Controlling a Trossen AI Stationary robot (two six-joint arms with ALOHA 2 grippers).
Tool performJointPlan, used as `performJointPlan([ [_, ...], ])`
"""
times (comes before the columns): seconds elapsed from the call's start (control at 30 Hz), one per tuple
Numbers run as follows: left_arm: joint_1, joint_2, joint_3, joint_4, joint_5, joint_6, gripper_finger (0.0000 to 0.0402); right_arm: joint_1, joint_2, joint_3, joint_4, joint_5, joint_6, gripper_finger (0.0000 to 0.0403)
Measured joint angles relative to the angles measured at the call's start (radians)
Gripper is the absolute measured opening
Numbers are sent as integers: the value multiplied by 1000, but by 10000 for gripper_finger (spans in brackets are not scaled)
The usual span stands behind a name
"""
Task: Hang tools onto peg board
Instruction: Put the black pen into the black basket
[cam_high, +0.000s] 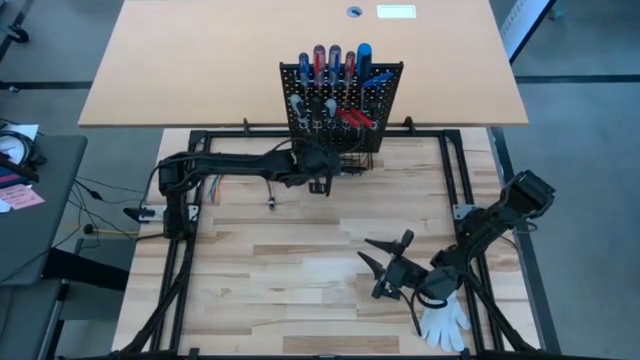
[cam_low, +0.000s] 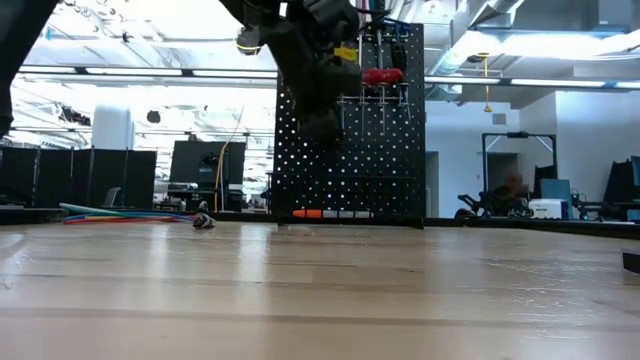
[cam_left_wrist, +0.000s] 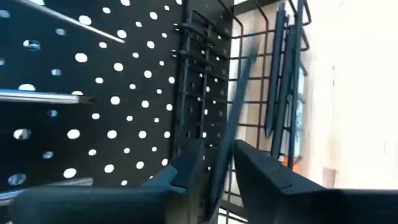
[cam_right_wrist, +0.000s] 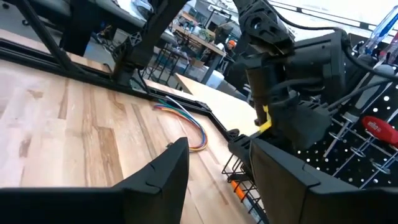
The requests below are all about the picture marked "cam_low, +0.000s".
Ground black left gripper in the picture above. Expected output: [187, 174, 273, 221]
[259, 0, 363, 147]

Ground black ribbed handled screwdriver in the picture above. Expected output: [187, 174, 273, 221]
[391, 42, 412, 124]

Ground black metal pegboard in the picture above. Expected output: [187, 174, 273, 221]
[271, 22, 427, 230]

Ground orange marker pen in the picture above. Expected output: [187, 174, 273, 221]
[292, 209, 375, 220]

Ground black computer monitor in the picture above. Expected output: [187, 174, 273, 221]
[169, 139, 247, 185]

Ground black metal stand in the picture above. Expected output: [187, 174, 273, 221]
[482, 130, 559, 211]

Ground person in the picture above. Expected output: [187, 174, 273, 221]
[492, 171, 532, 204]

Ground white cylinder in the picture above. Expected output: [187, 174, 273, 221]
[91, 103, 135, 150]

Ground white box device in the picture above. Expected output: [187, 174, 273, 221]
[528, 198, 571, 220]

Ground blue box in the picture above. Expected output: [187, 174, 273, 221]
[540, 178, 573, 201]

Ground black partition panels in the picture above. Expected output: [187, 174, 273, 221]
[0, 145, 158, 209]

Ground chrome ring tool holder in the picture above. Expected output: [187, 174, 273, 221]
[337, 93, 412, 106]

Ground yellow hanging cable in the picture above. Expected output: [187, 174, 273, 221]
[213, 102, 246, 211]

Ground yellow ceiling pull cord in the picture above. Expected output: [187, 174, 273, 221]
[474, 51, 494, 114]

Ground multicolour ribbon cable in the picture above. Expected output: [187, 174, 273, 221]
[58, 201, 218, 231]

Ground black aluminium table frame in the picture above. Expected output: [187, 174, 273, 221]
[0, 205, 640, 240]

